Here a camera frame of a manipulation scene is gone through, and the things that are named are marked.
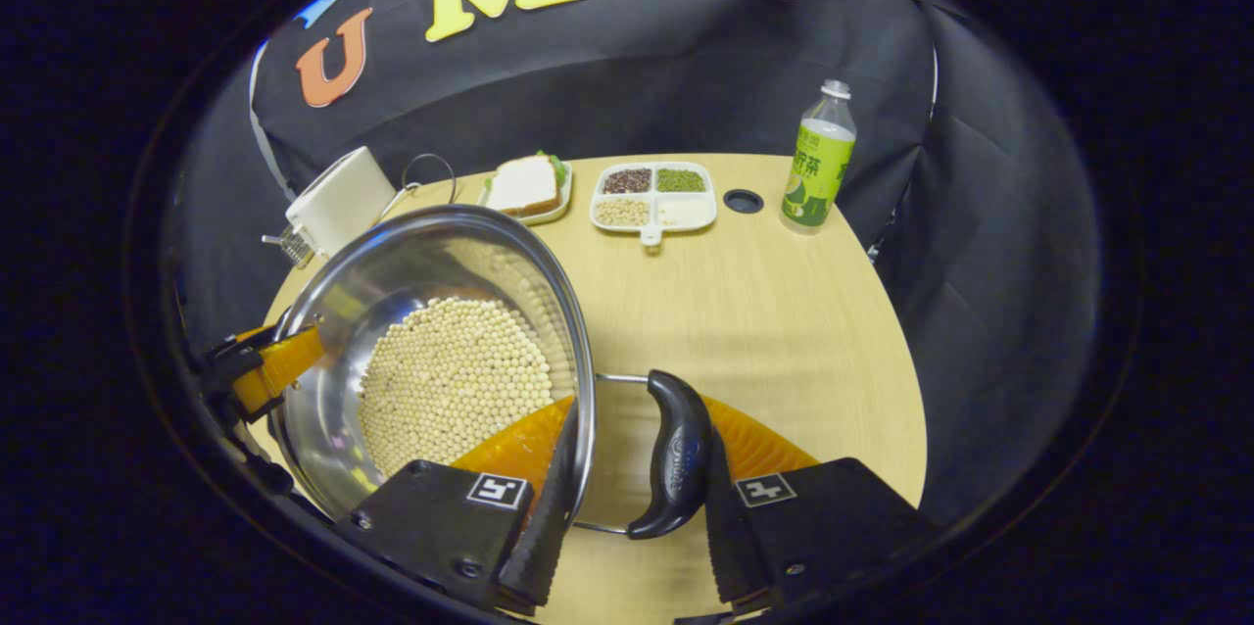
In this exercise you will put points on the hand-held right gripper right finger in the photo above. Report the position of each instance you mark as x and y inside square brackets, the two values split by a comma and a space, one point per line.
[730, 537]

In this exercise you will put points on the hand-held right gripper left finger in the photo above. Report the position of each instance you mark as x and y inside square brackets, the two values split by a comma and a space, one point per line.
[549, 527]

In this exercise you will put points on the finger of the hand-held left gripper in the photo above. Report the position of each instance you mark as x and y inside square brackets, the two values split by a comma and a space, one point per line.
[284, 365]

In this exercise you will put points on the stainless steel pot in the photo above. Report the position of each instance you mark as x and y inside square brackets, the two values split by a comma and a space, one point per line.
[392, 263]

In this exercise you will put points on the small clear glass holder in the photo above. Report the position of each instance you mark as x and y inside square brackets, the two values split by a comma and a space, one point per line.
[294, 248]

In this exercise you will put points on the layer of beige beans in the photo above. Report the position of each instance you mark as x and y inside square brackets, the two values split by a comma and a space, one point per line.
[451, 380]

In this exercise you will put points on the white toaster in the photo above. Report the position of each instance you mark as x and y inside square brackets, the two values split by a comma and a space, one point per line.
[338, 204]

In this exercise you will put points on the white bread sandwich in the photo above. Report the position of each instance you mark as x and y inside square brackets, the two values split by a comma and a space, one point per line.
[522, 184]

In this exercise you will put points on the small white sandwich plate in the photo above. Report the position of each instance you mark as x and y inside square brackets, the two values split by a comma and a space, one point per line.
[554, 214]

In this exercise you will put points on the white divided grain dish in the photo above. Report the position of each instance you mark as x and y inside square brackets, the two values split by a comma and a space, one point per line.
[686, 212]

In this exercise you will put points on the green label drink bottle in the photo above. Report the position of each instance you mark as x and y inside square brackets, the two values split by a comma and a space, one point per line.
[818, 174]

